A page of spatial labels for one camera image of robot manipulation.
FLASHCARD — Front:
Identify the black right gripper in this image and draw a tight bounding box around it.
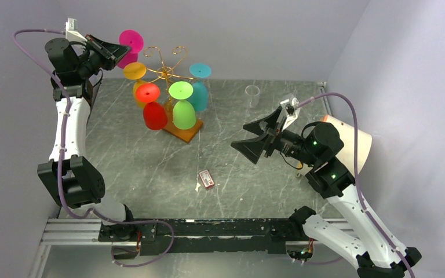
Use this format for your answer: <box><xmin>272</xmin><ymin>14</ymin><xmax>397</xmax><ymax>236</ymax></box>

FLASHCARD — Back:
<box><xmin>231</xmin><ymin>106</ymin><xmax>319</xmax><ymax>167</ymax></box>

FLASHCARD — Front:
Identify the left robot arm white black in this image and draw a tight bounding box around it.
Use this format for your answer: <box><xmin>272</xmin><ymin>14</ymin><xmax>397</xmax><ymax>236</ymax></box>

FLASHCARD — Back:
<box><xmin>37</xmin><ymin>35</ymin><xmax>137</xmax><ymax>241</ymax></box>

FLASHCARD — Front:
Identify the cream drum-shaped toy box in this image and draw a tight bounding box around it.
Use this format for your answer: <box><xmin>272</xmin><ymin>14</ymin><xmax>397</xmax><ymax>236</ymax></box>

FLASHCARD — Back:
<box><xmin>319</xmin><ymin>115</ymin><xmax>373</xmax><ymax>175</ymax></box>

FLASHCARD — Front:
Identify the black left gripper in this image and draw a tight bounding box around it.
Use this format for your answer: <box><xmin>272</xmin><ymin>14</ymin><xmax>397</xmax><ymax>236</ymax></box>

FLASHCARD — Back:
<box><xmin>78</xmin><ymin>34</ymin><xmax>133</xmax><ymax>78</ymax></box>

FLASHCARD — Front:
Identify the red plastic wine glass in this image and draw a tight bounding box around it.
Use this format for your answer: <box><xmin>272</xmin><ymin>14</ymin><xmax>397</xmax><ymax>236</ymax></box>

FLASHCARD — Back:
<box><xmin>134</xmin><ymin>83</ymin><xmax>168</xmax><ymax>130</ymax></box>

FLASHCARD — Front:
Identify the clear wine glass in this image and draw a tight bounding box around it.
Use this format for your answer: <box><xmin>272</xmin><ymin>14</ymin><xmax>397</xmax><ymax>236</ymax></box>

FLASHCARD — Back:
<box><xmin>245</xmin><ymin>85</ymin><xmax>260</xmax><ymax>108</ymax></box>

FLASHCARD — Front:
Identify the pink plastic wine glass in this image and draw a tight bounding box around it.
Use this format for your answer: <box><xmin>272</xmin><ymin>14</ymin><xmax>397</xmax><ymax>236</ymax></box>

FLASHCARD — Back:
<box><xmin>118</xmin><ymin>30</ymin><xmax>144</xmax><ymax>69</ymax></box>

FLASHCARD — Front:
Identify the small red white card box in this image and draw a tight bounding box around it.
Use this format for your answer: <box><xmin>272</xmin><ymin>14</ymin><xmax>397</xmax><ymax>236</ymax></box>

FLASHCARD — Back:
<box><xmin>199</xmin><ymin>170</ymin><xmax>215</xmax><ymax>189</ymax></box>

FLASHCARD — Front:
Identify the aluminium frame rail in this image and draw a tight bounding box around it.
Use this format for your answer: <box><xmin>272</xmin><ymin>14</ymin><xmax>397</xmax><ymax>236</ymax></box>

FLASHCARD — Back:
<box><xmin>40</xmin><ymin>81</ymin><xmax>379</xmax><ymax>246</ymax></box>

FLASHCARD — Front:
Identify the green plastic wine glass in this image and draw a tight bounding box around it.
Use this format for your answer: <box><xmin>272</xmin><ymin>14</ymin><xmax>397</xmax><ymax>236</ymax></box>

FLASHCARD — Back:
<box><xmin>169</xmin><ymin>81</ymin><xmax>196</xmax><ymax>130</ymax></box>

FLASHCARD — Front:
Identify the blue plastic wine glass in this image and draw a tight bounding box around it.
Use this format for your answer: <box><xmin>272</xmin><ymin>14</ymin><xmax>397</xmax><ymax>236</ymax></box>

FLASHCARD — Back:
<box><xmin>187</xmin><ymin>63</ymin><xmax>212</xmax><ymax>112</ymax></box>

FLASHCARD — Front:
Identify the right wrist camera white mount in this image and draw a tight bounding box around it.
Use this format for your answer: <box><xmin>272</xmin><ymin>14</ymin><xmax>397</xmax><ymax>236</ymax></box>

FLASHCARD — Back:
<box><xmin>279</xmin><ymin>94</ymin><xmax>301</xmax><ymax>130</ymax></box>

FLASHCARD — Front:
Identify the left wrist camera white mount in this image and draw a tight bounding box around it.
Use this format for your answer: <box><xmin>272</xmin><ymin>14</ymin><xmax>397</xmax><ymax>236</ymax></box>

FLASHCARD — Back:
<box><xmin>64</xmin><ymin>17</ymin><xmax>87</xmax><ymax>43</ymax></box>

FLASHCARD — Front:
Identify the orange plastic wine glass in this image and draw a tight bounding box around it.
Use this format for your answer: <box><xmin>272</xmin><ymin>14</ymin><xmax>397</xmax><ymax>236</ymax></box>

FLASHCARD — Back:
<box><xmin>123</xmin><ymin>62</ymin><xmax>147</xmax><ymax>108</ymax></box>

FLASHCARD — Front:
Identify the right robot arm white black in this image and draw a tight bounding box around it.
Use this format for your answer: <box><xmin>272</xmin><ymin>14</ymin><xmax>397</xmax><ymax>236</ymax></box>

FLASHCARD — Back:
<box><xmin>231</xmin><ymin>109</ymin><xmax>422</xmax><ymax>277</ymax></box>

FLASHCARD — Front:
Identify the gold wire wine glass rack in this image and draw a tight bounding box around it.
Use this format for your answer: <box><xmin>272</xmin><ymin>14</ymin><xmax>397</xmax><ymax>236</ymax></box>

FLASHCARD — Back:
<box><xmin>143</xmin><ymin>46</ymin><xmax>203</xmax><ymax>144</ymax></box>

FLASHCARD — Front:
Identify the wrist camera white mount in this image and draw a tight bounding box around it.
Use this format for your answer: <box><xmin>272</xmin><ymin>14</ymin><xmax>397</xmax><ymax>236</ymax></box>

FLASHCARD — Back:
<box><xmin>64</xmin><ymin>17</ymin><xmax>87</xmax><ymax>43</ymax></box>
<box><xmin>279</xmin><ymin>94</ymin><xmax>301</xmax><ymax>130</ymax></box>

